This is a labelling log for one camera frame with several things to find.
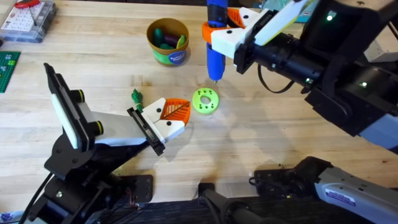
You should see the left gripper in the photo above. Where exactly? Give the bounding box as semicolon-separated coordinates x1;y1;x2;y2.
91;98;191;156

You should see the blue electric screwdriver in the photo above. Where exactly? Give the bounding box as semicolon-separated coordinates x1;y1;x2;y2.
206;0;229;85

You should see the green toy vegetable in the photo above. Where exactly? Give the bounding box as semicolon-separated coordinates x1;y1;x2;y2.
131;88;145;113

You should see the green disc with holes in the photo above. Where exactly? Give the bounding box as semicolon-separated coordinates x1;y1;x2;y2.
192;87;220;114

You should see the right wrist upright plate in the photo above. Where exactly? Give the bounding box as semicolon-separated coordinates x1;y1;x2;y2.
254;0;313;47

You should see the wrist upright plate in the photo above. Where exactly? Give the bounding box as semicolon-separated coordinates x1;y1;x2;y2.
254;0;313;47
43;62;96;153

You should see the brown tub with toys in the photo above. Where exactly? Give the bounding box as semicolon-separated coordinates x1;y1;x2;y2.
146;17;191;67

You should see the teal box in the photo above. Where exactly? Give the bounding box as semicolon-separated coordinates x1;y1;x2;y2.
260;0;315;24

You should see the left wrist upright plate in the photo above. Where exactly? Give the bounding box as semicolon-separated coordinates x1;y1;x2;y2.
43;62;96;153

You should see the white box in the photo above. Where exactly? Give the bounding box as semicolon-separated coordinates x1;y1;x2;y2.
363;26;398;63

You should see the green board with blocks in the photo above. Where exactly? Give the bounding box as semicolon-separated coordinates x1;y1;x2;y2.
0;51;22;94

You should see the clear plastic parts box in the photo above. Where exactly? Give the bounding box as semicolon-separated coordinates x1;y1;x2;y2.
0;0;58;44

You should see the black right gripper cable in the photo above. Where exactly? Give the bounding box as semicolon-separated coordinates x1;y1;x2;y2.
257;63;295;95

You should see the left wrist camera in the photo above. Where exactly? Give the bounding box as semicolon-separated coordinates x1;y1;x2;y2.
71;89;105;137

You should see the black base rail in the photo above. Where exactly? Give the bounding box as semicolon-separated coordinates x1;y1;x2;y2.
102;182;315;224

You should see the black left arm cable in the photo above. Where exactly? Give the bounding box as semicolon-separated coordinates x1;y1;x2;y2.
18;172;56;224

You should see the red handled tool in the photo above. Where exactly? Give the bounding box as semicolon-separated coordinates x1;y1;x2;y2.
14;0;42;9

